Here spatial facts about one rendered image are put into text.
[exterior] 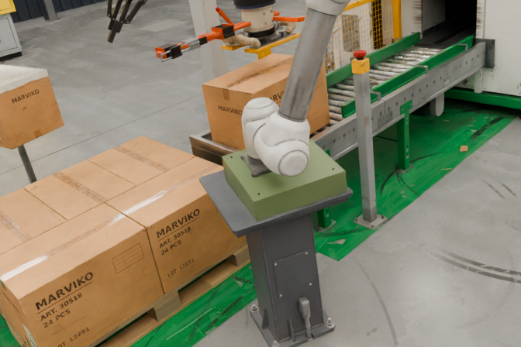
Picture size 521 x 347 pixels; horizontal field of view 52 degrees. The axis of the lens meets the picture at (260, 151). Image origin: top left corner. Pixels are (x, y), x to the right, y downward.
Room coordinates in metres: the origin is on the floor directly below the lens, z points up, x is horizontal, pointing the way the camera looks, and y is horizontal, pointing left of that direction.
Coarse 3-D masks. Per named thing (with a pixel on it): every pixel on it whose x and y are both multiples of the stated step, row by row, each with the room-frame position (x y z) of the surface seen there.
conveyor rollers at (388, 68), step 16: (416, 48) 4.19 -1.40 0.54; (432, 48) 4.10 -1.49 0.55; (384, 64) 3.91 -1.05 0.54; (400, 64) 3.82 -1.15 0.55; (352, 80) 3.70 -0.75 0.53; (384, 80) 3.59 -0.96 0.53; (336, 96) 3.37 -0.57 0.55; (352, 96) 3.37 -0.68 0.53; (384, 96) 3.27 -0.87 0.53; (336, 112) 3.13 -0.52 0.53
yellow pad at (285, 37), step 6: (282, 36) 2.84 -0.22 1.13; (288, 36) 2.84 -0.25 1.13; (294, 36) 2.85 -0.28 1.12; (264, 42) 2.75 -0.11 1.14; (270, 42) 2.77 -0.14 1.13; (276, 42) 2.77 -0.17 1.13; (282, 42) 2.79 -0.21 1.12; (246, 48) 2.74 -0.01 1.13; (252, 48) 2.72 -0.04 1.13; (258, 48) 2.69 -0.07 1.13; (264, 48) 2.70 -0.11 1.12; (270, 48) 2.73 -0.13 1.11
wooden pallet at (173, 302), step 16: (224, 256) 2.32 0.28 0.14; (240, 256) 2.39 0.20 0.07; (224, 272) 2.34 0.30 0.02; (176, 288) 2.12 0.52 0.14; (192, 288) 2.25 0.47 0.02; (208, 288) 2.23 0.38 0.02; (160, 304) 2.06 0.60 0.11; (176, 304) 2.11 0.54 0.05; (128, 320) 1.94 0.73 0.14; (144, 320) 2.06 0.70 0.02; (160, 320) 2.04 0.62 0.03; (16, 336) 2.04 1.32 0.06; (128, 336) 1.97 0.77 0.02
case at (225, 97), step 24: (240, 72) 2.92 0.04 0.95; (264, 72) 2.85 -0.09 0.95; (288, 72) 2.78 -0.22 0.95; (216, 96) 2.73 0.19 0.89; (240, 96) 2.59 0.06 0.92; (264, 96) 2.58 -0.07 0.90; (312, 96) 2.84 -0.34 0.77; (216, 120) 2.76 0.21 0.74; (240, 120) 2.62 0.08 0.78; (312, 120) 2.83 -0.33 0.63; (240, 144) 2.64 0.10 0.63
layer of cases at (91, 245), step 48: (144, 144) 3.06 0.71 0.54; (48, 192) 2.60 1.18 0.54; (96, 192) 2.51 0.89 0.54; (144, 192) 2.42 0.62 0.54; (192, 192) 2.34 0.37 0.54; (0, 240) 2.17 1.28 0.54; (48, 240) 2.10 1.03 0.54; (96, 240) 2.03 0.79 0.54; (144, 240) 2.06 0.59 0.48; (192, 240) 2.22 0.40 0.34; (240, 240) 2.40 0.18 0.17; (0, 288) 1.93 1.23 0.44; (48, 288) 1.77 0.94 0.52; (96, 288) 1.89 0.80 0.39; (144, 288) 2.02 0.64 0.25; (48, 336) 1.73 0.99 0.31; (96, 336) 1.84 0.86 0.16
